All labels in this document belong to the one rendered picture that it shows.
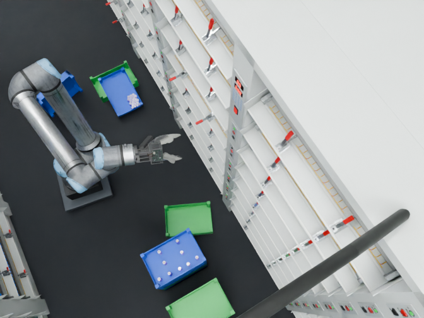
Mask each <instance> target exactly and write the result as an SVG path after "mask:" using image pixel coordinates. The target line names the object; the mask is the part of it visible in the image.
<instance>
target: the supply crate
mask: <svg viewBox="0 0 424 318"><path fill-rule="evenodd" d="M177 239H178V240H179V241H180V244H177V243H176V240H177ZM158 250H160V251H162V255H159V253H157V252H158ZM181 250H182V251H184V255H182V254H181V253H180V251H181ZM140 256H141V258H142V259H143V261H144V263H145V265H146V267H147V270H148V272H149V274H150V276H151V278H152V280H153V282H154V284H155V288H156V289H159V288H161V287H163V286H165V285H167V284H168V283H170V282H172V281H173V280H175V279H177V278H179V277H180V276H182V275H184V274H186V273H188V272H189V271H191V270H192V269H194V268H196V267H198V266H200V265H201V264H203V263H205V262H206V258H205V257H204V255H203V253H202V251H201V249H200V248H199V246H198V244H197V242H196V240H195V238H194V236H193V234H192V233H191V230H190V229H189V228H187V229H186V230H184V231H183V232H181V233H179V234H178V235H176V236H174V237H172V238H170V239H168V240H167V241H165V242H163V243H161V244H160V245H158V246H156V247H154V248H152V249H150V250H149V251H147V252H145V253H142V254H140ZM196 256H198V257H199V260H196V258H195V257H196ZM163 261H166V262H167V265H164V264H163ZM187 262H189V263H190V264H191V265H190V266H188V265H187ZM178 267H181V268H182V271H179V270H178ZM168 272H171V273H172V275H171V276H169V275H168ZM159 277H160V278H162V281H158V278H159Z"/></svg>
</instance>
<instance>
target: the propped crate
mask: <svg viewBox="0 0 424 318"><path fill-rule="evenodd" d="M98 80H99V82H100V84H101V86H102V88H103V90H104V92H105V94H106V95H107V97H108V99H109V101H110V103H111V104H112V106H113V108H114V110H115V112H116V114H117V116H118V117H121V116H123V115H125V114H127V113H130V112H132V111H133V110H136V109H138V108H140V107H142V106H143V103H142V101H141V99H140V97H139V95H138V94H137V92H136V90H135V88H134V86H133V84H132V83H131V80H130V79H129V77H128V75H127V73H126V71H125V69H124V67H122V68H121V69H120V70H117V71H115V72H113V73H111V74H108V75H106V76H104V77H103V78H98ZM133 93H134V95H137V99H139V104H140V106H138V107H136V108H134V109H132V108H131V107H132V106H130V105H129V102H128V101H127V96H130V95H132V94H133Z"/></svg>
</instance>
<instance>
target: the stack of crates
mask: <svg viewBox="0 0 424 318"><path fill-rule="evenodd" d="M166 310H167V311H168V313H169V314H170V316H171V318H228V317H230V316H231V315H233V314H235V312H234V310H233V308H232V306H231V305H230V302H229V301H228V299H227V297H226V295H225V293H224V291H223V290H222V288H221V286H220V284H219V282H218V280H217V278H215V279H213V280H211V281H209V282H207V283H206V284H204V285H203V286H201V287H199V288H197V289H196V290H194V291H192V292H190V293H189V294H187V295H186V296H184V297H182V298H180V299H178V300H177V301H175V302H174V303H172V304H170V305H168V306H167V307H166Z"/></svg>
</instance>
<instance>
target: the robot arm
mask: <svg viewBox="0 0 424 318"><path fill-rule="evenodd" d="M61 77H62V76H61V74H60V73H59V72H58V71H57V69H56V68H55V67H54V66H53V65H52V64H51V63H50V62H49V60H48V59H46V58H43V59H41V60H39V61H37V62H35V63H33V64H32V65H30V66H28V67H27V68H25V69H22V70H21V71H19V72H17V73H16V74H15V75H14V76H13V78H12V79H11V82H10V84H9V88H8V97H9V101H10V102H11V104H12V106H13V107H14V108H16V109H20V110H21V112H22V113H23V115H24V116H25V117H26V119H27V120H28V122H29V123H30V124H31V126H32V127H33V128H34V130H35V131H36V133H37V134H38V135H39V137H40V138H41V140H42V141H43V142H44V144H45V145H46V147H47V148H48V149H49V151H50V152H51V153H52V155H53V156H54V158H55V159H54V169H55V171H56V173H57V174H58V175H59V176H60V177H62V181H63V183H64V185H65V186H66V187H67V188H68V189H71V190H73V191H76V192H77V193H80V194H81V193H82V192H84V191H87V190H88V189H89V188H90V187H91V186H93V185H94V184H96V183H97V182H99V181H100V180H102V179H104V178H105V177H106V176H108V175H109V174H112V173H114V172H116V171H117V170H118V169H119V167H121V166H126V165H134V164H135V162H137V163H141V162H151V164H152V165H153V164H158V163H154V162H160V163H163V161H164V160H168V161H169V162H170V163H175V161H176V160H180V159H182V157H180V156H178V155H177V156H175V155H169V154H168V153H166V152H165V153H163V149H162V144H166V143H171V142H172V141H173V140H174V138H178V137H179V136H181V135H180V134H166V135H162V136H158V137H156V138H155V139H153V136H148V137H147V138H146V139H145V140H144V141H143V142H142V143H141V144H140V146H139V149H137V146H134V147H133V144H124V145H120V146H119V145H117V146H110V145H109V142H108V141H107V140H106V139H105V136H104V135H103V134H102V133H97V132H95V131H93V130H92V129H91V127H90V125H89V124H88V123H87V121H86V119H85V118H84V117H83V114H82V113H81V112H80V110H79V108H78V107H77V106H76V104H75V102H74V101H73V99H72V98H71V96H70V95H69V93H68V91H67V90H66V89H65V87H64V85H63V84H62V82H61V80H60V78H61ZM37 91H40V92H41V93H42V95H43V96H44V97H45V99H46V100H47V101H48V103H49V104H50V106H51V107H52V108H53V109H54V111H55V112H56V114H57V115H58V116H59V118H60V119H61V120H62V122H63V123H64V125H65V126H66V127H67V129H68V130H69V132H70V133H71V134H72V136H73V137H74V139H75V140H76V147H77V148H75V149H72V147H71V146H70V145H69V143H68V142H67V141H66V139H65V138H64V136H63V135H62V134H61V132H60V131H59V130H58V128H57V127H56V126H55V124H54V123H53V122H52V121H51V119H50V118H49V116H48V115H47V114H46V112H45V111H44V109H43V108H42V107H41V106H40V104H39V103H38V102H37V100H36V99H37V95H36V93H35V92H37ZM160 143H161V144H160Z"/></svg>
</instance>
